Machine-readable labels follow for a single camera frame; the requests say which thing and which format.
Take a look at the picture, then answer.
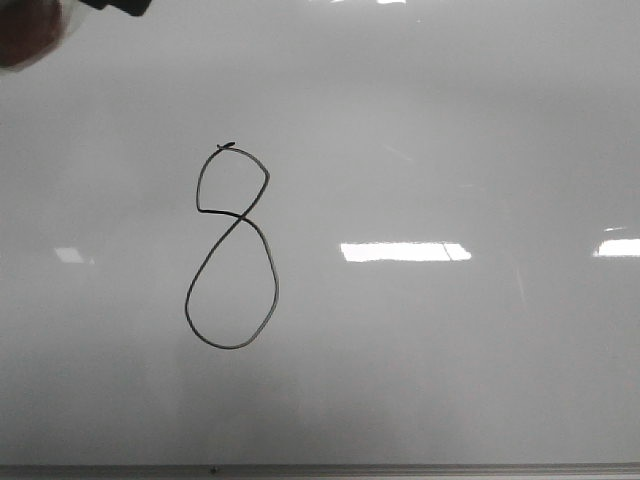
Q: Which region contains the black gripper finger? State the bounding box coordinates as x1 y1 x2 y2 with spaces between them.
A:
80 0 152 17

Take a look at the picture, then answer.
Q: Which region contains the white glossy whiteboard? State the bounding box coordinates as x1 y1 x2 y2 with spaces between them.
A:
1 1 639 464

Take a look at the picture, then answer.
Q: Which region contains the grey aluminium whiteboard frame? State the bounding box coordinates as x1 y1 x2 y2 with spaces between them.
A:
1 462 639 479

